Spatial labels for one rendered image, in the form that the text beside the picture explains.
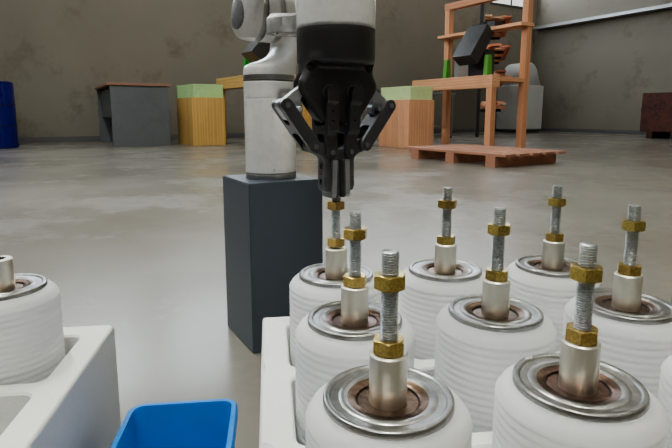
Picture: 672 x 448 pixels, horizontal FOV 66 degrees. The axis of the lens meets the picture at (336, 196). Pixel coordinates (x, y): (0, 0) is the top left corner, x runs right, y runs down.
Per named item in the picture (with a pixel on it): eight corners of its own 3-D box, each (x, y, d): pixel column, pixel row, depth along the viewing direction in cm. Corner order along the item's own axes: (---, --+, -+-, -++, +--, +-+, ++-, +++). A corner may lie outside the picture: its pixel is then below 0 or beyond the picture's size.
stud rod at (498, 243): (486, 297, 43) (491, 207, 42) (494, 294, 44) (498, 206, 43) (497, 300, 42) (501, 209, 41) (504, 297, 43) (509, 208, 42)
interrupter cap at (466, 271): (494, 273, 55) (494, 266, 55) (459, 290, 50) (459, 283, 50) (432, 259, 60) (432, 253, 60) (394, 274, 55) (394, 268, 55)
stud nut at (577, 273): (601, 286, 29) (602, 271, 29) (568, 281, 30) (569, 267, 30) (602, 276, 31) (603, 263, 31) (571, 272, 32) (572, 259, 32)
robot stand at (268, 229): (227, 326, 103) (222, 175, 98) (291, 312, 110) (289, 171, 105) (253, 354, 91) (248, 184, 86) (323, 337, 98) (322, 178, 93)
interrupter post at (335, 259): (325, 274, 55) (325, 244, 54) (348, 275, 55) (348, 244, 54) (323, 282, 52) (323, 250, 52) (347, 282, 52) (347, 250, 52)
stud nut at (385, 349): (411, 351, 30) (411, 337, 30) (395, 362, 28) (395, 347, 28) (382, 341, 31) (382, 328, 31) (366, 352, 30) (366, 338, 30)
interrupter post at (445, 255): (460, 273, 55) (461, 243, 55) (449, 278, 53) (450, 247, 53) (440, 269, 57) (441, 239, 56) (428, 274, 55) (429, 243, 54)
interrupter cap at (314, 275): (303, 267, 57) (303, 261, 57) (372, 268, 57) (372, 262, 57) (294, 290, 50) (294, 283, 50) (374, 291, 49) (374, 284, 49)
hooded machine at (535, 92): (519, 131, 1217) (522, 65, 1194) (544, 132, 1158) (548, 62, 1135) (493, 132, 1176) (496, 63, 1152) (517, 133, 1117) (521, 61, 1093)
